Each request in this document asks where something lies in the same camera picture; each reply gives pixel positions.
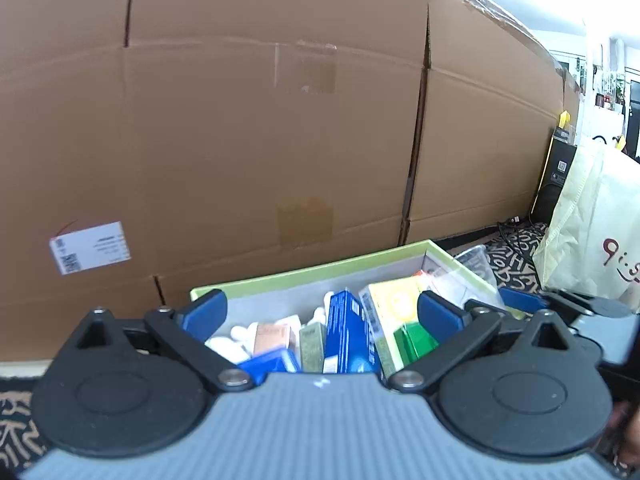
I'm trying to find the black patterned mat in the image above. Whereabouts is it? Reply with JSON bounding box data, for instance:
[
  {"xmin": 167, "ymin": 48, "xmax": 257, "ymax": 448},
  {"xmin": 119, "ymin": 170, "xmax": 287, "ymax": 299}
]
[{"xmin": 0, "ymin": 221, "xmax": 553, "ymax": 476}]

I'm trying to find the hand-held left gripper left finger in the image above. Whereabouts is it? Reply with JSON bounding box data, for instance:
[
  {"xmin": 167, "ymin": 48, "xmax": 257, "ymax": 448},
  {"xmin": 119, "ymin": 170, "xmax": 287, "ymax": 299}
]
[{"xmin": 62, "ymin": 291, "xmax": 256, "ymax": 394}]

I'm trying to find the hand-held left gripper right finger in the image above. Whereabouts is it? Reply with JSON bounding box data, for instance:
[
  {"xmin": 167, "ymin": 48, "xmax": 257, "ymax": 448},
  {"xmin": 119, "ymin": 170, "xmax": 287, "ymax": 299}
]
[{"xmin": 389, "ymin": 292, "xmax": 586, "ymax": 394}]

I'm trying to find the black cable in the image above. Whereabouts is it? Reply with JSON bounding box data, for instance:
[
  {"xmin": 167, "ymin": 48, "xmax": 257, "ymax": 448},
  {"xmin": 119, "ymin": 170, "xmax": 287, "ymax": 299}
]
[{"xmin": 497, "ymin": 215, "xmax": 537, "ymax": 262}]

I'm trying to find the blue plastic gum container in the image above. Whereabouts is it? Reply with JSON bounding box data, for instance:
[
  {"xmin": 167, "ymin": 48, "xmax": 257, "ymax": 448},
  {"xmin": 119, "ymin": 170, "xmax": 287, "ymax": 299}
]
[{"xmin": 237, "ymin": 349, "xmax": 301, "ymax": 386}]

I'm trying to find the white shipping label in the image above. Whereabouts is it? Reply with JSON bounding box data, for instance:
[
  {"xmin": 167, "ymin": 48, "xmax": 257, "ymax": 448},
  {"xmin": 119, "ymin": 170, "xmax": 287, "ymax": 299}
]
[{"xmin": 49, "ymin": 220, "xmax": 132, "ymax": 276}]

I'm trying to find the copper coloured box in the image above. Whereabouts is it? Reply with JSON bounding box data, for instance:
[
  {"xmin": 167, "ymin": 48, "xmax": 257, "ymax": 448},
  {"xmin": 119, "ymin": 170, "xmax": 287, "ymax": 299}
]
[{"xmin": 252, "ymin": 322, "xmax": 299, "ymax": 359}]

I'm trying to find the cream paper bag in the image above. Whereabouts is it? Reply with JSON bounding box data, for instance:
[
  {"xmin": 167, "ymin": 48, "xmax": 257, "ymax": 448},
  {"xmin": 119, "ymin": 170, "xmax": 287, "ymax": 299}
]
[{"xmin": 532, "ymin": 135, "xmax": 640, "ymax": 302}]

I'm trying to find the blue and white medicine box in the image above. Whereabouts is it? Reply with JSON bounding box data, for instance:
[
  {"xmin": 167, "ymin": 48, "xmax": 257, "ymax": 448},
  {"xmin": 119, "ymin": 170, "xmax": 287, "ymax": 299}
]
[{"xmin": 322, "ymin": 290, "xmax": 381, "ymax": 375}]

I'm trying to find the long green box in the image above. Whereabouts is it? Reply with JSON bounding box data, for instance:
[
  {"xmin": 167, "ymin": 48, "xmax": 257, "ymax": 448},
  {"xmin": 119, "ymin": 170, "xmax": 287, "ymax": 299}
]
[{"xmin": 392, "ymin": 324, "xmax": 441, "ymax": 362}]

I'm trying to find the black box with yellow edge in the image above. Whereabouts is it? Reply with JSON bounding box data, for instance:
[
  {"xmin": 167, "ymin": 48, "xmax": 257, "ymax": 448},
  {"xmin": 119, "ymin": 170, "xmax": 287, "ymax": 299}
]
[{"xmin": 530, "ymin": 127, "xmax": 579, "ymax": 224}]

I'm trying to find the small olive box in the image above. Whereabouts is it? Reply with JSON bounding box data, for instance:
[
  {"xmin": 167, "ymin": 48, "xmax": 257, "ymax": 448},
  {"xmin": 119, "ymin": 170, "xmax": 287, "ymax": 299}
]
[{"xmin": 299, "ymin": 321, "xmax": 329, "ymax": 374}]

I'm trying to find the light green shoebox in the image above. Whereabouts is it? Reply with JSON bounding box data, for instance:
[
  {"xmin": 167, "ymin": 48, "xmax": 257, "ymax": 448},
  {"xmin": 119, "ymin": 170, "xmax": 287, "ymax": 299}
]
[{"xmin": 190, "ymin": 239, "xmax": 526, "ymax": 377}]

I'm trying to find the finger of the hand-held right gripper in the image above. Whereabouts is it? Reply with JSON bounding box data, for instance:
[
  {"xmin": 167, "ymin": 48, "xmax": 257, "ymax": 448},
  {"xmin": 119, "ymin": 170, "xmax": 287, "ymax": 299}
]
[{"xmin": 499, "ymin": 287, "xmax": 634, "ymax": 317}]

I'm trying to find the plain cardboard box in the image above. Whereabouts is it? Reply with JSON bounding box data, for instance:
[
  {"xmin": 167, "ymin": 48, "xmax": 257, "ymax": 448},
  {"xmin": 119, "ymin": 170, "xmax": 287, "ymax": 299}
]
[{"xmin": 400, "ymin": 0, "xmax": 583, "ymax": 249}]

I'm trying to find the white shelf with small items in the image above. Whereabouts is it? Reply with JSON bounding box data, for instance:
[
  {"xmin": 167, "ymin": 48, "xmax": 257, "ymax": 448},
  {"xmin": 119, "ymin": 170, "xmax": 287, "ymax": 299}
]
[{"xmin": 582, "ymin": 35, "xmax": 632, "ymax": 127}]

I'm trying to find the yellow medicine box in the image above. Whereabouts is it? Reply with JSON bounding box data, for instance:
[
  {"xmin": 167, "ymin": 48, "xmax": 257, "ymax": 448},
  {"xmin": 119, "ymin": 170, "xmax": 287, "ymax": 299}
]
[{"xmin": 359, "ymin": 277, "xmax": 427, "ymax": 381}]

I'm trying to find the large brown cardboard wall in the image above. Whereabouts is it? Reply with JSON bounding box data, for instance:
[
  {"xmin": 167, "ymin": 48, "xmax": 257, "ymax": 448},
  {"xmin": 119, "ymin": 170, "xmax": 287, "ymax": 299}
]
[{"xmin": 0, "ymin": 0, "xmax": 432, "ymax": 362}]

